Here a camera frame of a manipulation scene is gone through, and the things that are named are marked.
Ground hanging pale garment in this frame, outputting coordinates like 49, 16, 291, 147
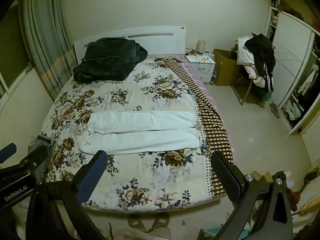
297, 65, 319, 95

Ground white garment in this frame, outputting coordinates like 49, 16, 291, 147
236, 37, 255, 65

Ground white bed headboard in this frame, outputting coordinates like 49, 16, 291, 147
74, 25, 187, 65

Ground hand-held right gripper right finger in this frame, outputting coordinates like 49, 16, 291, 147
211, 151, 294, 240

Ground window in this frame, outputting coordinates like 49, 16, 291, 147
0, 0, 33, 95

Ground green striped curtain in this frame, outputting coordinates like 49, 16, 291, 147
21, 0, 77, 103

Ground black garment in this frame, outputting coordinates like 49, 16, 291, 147
244, 32, 276, 92

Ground metal folding chair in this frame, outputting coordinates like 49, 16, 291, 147
231, 75, 270, 108

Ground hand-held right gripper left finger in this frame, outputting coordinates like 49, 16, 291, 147
25, 150, 109, 240

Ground floral bed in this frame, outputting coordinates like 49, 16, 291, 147
40, 56, 234, 212

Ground white pants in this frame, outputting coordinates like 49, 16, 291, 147
79, 110, 200, 155

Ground green bag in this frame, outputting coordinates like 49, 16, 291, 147
257, 87, 273, 102

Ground dark green blanket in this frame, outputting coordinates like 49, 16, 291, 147
73, 37, 148, 82

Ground teal folded clothes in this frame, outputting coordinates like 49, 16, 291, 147
287, 104, 304, 120

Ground white wardrobe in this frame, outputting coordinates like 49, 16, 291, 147
264, 0, 320, 135

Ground pink garment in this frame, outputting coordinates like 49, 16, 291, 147
246, 65, 267, 88

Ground white nightstand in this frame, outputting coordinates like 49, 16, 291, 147
185, 54, 216, 84

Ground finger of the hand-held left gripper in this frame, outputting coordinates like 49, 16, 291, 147
0, 143, 17, 163
15, 144, 53, 178

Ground brown cardboard box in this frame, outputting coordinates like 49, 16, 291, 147
213, 49, 244, 87

